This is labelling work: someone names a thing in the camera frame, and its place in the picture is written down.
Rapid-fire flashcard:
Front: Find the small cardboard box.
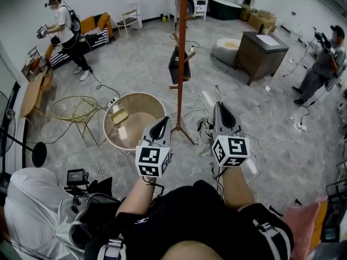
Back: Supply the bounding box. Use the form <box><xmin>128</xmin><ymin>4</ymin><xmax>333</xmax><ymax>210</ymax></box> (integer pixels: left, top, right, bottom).
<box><xmin>239</xmin><ymin>4</ymin><xmax>258</xmax><ymax>22</ymax></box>

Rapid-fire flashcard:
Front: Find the black floor cable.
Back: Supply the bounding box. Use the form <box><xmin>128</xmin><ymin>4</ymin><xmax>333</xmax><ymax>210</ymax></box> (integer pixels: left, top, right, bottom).
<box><xmin>88</xmin><ymin>68</ymin><xmax>121</xmax><ymax>98</ymax></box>

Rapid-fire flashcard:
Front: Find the small black monitor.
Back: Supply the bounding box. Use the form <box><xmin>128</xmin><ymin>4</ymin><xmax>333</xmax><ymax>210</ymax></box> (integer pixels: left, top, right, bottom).
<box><xmin>66</xmin><ymin>168</ymin><xmax>90</xmax><ymax>187</ymax></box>

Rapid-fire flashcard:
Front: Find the person's white harness strap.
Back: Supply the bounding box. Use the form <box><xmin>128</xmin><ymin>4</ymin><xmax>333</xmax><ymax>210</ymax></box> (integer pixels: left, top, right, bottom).
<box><xmin>97</xmin><ymin>234</ymin><xmax>127</xmax><ymax>260</ymax></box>
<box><xmin>252</xmin><ymin>218</ymin><xmax>292</xmax><ymax>260</ymax></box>

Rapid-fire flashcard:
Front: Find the grey pouffe with yellow patch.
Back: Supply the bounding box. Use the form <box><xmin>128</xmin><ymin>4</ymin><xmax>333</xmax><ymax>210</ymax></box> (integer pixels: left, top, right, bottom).
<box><xmin>211</xmin><ymin>38</ymin><xmax>242</xmax><ymax>67</ymax></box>

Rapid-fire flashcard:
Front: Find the black striped sofa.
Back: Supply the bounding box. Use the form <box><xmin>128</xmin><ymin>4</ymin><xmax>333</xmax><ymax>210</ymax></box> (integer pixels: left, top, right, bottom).
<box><xmin>44</xmin><ymin>11</ymin><xmax>115</xmax><ymax>68</ymax></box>

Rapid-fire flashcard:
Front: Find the black wire rack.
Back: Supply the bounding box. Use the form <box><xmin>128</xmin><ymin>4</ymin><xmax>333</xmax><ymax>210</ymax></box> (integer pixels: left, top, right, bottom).
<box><xmin>324</xmin><ymin>160</ymin><xmax>347</xmax><ymax>244</ymax></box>

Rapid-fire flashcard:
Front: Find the dark wooden cabinet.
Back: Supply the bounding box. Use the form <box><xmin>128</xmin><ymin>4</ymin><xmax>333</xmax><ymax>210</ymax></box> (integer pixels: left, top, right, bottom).
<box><xmin>233</xmin><ymin>31</ymin><xmax>291</xmax><ymax>87</ymax></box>

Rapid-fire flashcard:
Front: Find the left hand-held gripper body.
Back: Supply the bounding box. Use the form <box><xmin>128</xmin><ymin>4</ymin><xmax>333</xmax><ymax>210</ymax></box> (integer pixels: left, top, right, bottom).
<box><xmin>134</xmin><ymin>136</ymin><xmax>174</xmax><ymax>179</ymax></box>

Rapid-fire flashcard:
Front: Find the black standing fan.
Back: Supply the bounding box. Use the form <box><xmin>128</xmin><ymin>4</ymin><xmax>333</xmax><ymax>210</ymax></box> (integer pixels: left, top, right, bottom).
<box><xmin>0</xmin><ymin>90</ymin><xmax>48</xmax><ymax>168</ymax></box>

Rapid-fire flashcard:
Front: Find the white chair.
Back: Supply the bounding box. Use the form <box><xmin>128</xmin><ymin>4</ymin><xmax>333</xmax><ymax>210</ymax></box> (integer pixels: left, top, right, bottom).
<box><xmin>116</xmin><ymin>0</ymin><xmax>143</xmax><ymax>35</ymax></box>

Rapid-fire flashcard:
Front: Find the oval wooden table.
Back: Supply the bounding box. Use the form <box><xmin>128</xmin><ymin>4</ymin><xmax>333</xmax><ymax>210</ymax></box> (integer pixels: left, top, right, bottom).
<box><xmin>20</xmin><ymin>71</ymin><xmax>54</xmax><ymax>127</ymax></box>

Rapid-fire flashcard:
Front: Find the person's left forearm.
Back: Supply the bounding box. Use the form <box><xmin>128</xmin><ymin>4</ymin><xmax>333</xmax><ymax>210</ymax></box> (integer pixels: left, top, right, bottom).
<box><xmin>115</xmin><ymin>175</ymin><xmax>158</xmax><ymax>217</ymax></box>

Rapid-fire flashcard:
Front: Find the orange cushion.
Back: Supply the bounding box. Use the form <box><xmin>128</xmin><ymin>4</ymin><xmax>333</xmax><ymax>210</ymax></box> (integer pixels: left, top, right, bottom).
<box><xmin>97</xmin><ymin>11</ymin><xmax>111</xmax><ymax>30</ymax></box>
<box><xmin>80</xmin><ymin>15</ymin><xmax>97</xmax><ymax>34</ymax></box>

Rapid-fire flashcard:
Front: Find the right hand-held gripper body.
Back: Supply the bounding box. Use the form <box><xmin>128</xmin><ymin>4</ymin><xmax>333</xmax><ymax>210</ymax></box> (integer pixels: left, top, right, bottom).
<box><xmin>211</xmin><ymin>129</ymin><xmax>251</xmax><ymax>168</ymax></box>

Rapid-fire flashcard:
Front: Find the person's right forearm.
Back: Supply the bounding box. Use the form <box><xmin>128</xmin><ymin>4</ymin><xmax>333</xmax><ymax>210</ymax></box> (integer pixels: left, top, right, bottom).
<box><xmin>216</xmin><ymin>166</ymin><xmax>257</xmax><ymax>211</ymax></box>

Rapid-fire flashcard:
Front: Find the person's black t-shirt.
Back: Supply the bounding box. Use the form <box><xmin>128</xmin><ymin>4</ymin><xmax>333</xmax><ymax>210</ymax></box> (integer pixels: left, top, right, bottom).
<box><xmin>83</xmin><ymin>179</ymin><xmax>295</xmax><ymax>260</ymax></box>

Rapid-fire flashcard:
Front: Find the yellow wire table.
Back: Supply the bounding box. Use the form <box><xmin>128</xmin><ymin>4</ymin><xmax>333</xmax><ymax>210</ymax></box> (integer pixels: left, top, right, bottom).
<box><xmin>49</xmin><ymin>95</ymin><xmax>108</xmax><ymax>146</ymax></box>

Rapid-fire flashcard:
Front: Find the pink cushion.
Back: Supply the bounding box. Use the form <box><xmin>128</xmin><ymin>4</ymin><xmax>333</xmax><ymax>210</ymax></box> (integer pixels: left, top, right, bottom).
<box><xmin>281</xmin><ymin>196</ymin><xmax>329</xmax><ymax>260</ymax></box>

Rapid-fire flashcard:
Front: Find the brown wooden coat rack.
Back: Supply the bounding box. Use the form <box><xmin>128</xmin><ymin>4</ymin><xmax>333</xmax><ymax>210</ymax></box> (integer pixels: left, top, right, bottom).
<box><xmin>168</xmin><ymin>0</ymin><xmax>205</xmax><ymax>146</ymax></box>

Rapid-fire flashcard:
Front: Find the white nightstand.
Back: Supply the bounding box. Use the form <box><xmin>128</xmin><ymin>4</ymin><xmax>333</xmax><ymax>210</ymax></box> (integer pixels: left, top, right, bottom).
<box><xmin>192</xmin><ymin>0</ymin><xmax>210</xmax><ymax>21</ymax></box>

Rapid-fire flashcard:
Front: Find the white coiled floor cable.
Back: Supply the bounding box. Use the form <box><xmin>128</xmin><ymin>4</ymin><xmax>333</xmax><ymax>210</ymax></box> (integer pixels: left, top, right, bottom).
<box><xmin>89</xmin><ymin>162</ymin><xmax>110</xmax><ymax>183</ymax></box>

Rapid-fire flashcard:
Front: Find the dark green bathtub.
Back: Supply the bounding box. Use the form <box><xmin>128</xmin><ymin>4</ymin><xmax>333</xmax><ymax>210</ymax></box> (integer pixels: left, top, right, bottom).
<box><xmin>208</xmin><ymin>0</ymin><xmax>243</xmax><ymax>21</ymax></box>

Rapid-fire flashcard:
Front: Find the yellow tray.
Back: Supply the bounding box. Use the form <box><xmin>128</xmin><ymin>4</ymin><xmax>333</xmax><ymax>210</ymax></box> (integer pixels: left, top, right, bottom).
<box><xmin>110</xmin><ymin>107</ymin><xmax>129</xmax><ymax>126</ymax></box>

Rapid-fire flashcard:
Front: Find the round beige tub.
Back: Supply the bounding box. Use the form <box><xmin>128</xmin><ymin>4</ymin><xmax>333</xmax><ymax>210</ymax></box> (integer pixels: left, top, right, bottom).
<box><xmin>102</xmin><ymin>92</ymin><xmax>167</xmax><ymax>152</ymax></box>

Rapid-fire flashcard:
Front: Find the black hanging bag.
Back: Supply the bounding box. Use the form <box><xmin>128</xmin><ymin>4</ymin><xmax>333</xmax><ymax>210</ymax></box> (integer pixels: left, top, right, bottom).
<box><xmin>168</xmin><ymin>45</ymin><xmax>192</xmax><ymax>86</ymax></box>

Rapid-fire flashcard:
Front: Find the large cardboard box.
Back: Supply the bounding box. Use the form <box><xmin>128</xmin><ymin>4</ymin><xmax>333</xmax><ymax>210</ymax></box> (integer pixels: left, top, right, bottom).
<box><xmin>248</xmin><ymin>9</ymin><xmax>278</xmax><ymax>33</ymax></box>

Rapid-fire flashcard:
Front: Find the person's chin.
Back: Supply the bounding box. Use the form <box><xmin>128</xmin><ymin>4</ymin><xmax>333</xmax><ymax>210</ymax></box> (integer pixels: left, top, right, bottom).
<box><xmin>161</xmin><ymin>239</ymin><xmax>224</xmax><ymax>260</ymax></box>

